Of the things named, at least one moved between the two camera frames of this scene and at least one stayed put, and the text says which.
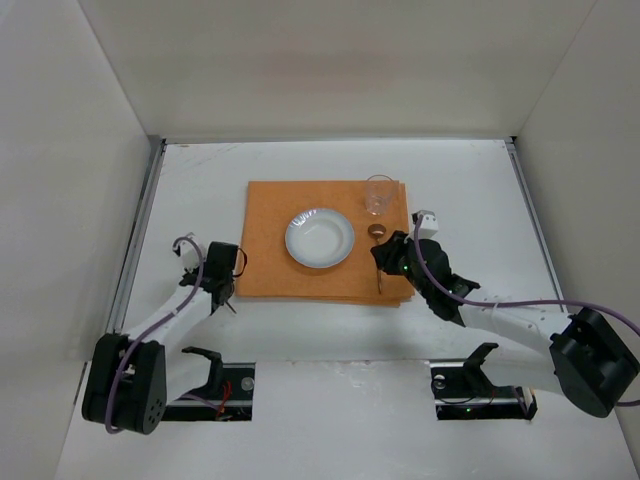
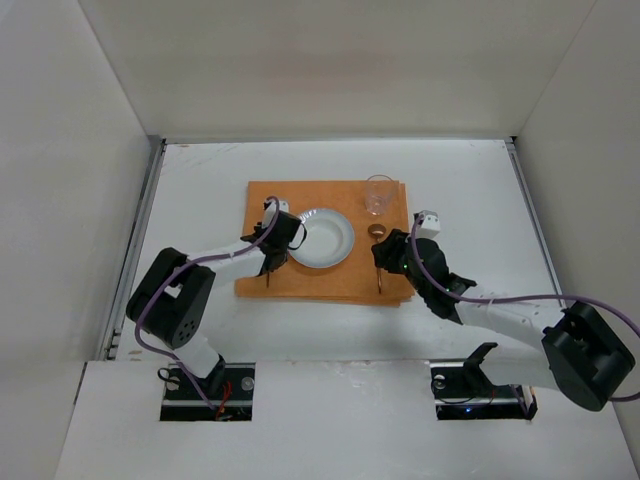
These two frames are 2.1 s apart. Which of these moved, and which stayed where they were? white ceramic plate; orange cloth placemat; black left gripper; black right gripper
Moved: black left gripper
Stayed: orange cloth placemat; black right gripper; white ceramic plate
